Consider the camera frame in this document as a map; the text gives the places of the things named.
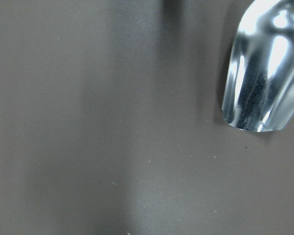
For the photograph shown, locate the metal scoop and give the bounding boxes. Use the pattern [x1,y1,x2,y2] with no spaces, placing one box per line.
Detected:
[221,0,294,133]

